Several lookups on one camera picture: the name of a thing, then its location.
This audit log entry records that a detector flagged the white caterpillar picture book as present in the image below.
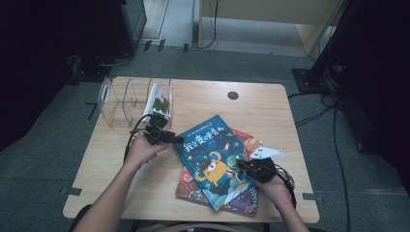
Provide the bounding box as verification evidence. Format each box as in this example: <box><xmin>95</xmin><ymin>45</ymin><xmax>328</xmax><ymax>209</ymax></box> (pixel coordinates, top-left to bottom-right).
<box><xmin>142</xmin><ymin>82</ymin><xmax>172</xmax><ymax>129</ymax></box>

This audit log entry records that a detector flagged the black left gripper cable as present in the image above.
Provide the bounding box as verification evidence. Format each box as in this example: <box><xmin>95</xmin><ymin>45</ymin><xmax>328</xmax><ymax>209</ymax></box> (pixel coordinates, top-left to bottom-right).
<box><xmin>123</xmin><ymin>113</ymin><xmax>156</xmax><ymax>162</ymax></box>

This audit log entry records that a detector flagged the black metal stand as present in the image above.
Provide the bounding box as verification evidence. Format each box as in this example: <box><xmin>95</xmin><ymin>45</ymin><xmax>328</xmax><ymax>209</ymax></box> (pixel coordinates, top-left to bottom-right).
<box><xmin>291</xmin><ymin>0</ymin><xmax>357</xmax><ymax>95</ymax></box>

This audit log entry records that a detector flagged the colourful monsters picture book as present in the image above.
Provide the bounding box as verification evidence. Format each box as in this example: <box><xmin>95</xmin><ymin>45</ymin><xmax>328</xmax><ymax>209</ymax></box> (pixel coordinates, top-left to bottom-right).
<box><xmin>175</xmin><ymin>136</ymin><xmax>264</xmax><ymax>217</ymax></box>

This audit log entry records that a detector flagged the grey floor tape strip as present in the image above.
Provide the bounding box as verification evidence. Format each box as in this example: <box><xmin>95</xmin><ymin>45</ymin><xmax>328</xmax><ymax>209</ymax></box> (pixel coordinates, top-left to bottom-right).
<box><xmin>58</xmin><ymin>186</ymin><xmax>84</xmax><ymax>197</ymax></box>
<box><xmin>302</xmin><ymin>191</ymin><xmax>326</xmax><ymax>203</ymax></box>

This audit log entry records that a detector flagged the beige wooden cabinet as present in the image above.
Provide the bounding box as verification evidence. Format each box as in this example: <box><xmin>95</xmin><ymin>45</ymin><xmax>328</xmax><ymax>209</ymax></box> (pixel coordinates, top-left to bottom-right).
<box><xmin>196</xmin><ymin>0</ymin><xmax>344</xmax><ymax>56</ymax></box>

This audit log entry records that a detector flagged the short black floor cable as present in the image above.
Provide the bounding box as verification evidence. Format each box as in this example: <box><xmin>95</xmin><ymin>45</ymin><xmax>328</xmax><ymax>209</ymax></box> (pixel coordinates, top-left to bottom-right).
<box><xmin>96</xmin><ymin>52</ymin><xmax>134</xmax><ymax>68</ymax></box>

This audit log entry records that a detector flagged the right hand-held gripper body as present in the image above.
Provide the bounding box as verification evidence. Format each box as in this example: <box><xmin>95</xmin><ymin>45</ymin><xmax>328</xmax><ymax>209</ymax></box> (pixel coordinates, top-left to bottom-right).
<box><xmin>248</xmin><ymin>146</ymin><xmax>284</xmax><ymax>184</ymax></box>

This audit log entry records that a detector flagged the black floor tape cross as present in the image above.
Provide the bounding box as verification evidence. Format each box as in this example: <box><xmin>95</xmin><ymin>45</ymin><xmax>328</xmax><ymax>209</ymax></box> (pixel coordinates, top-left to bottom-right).
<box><xmin>84</xmin><ymin>101</ymin><xmax>102</xmax><ymax>121</ymax></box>

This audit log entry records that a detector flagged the clear acrylic book rack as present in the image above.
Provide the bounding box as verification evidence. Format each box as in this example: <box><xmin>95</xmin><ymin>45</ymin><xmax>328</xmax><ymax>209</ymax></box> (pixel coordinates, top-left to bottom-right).
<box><xmin>97</xmin><ymin>76</ymin><xmax>175</xmax><ymax>130</ymax></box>

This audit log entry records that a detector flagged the blue monster picture book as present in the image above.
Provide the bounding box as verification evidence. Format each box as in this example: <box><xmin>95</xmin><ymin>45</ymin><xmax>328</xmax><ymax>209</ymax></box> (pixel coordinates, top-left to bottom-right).
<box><xmin>173</xmin><ymin>114</ymin><xmax>259</xmax><ymax>213</ymax></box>

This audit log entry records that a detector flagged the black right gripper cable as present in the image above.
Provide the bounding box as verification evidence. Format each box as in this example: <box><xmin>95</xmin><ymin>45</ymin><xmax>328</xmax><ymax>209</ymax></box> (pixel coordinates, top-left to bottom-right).
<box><xmin>274</xmin><ymin>163</ymin><xmax>298</xmax><ymax>209</ymax></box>

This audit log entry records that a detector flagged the black cabinet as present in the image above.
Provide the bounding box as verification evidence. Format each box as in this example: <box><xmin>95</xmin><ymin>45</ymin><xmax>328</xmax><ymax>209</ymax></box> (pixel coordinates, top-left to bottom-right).
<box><xmin>107</xmin><ymin>0</ymin><xmax>149</xmax><ymax>57</ymax></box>

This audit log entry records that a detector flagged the person's left hand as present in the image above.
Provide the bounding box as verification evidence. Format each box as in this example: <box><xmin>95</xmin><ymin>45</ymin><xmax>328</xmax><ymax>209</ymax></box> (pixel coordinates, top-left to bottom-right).
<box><xmin>124</xmin><ymin>134</ymin><xmax>170</xmax><ymax>171</ymax></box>

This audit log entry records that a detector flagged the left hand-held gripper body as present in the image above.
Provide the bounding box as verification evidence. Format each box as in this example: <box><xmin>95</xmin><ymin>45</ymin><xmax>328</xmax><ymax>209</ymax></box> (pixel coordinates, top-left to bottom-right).
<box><xmin>143</xmin><ymin>113</ymin><xmax>172</xmax><ymax>145</ymax></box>

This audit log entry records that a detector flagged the person's right hand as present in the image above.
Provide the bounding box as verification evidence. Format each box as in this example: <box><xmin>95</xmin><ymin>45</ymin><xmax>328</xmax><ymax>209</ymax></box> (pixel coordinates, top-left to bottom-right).
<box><xmin>254</xmin><ymin>175</ymin><xmax>293</xmax><ymax>207</ymax></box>

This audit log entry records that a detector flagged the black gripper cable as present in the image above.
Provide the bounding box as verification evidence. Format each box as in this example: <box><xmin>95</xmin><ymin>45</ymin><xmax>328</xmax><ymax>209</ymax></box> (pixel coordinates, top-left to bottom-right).
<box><xmin>274</xmin><ymin>163</ymin><xmax>298</xmax><ymax>209</ymax></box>
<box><xmin>123</xmin><ymin>113</ymin><xmax>156</xmax><ymax>162</ymax></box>

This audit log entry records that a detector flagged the red picture book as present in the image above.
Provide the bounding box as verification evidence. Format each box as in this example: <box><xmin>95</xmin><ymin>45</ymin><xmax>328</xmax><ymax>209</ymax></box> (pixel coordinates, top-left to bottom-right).
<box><xmin>229</xmin><ymin>128</ymin><xmax>255</xmax><ymax>143</ymax></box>

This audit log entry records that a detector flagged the black hanging cable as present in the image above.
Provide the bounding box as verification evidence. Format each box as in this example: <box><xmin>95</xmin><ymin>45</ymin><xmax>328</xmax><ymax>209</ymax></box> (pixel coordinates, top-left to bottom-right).
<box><xmin>192</xmin><ymin>0</ymin><xmax>220</xmax><ymax>51</ymax></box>

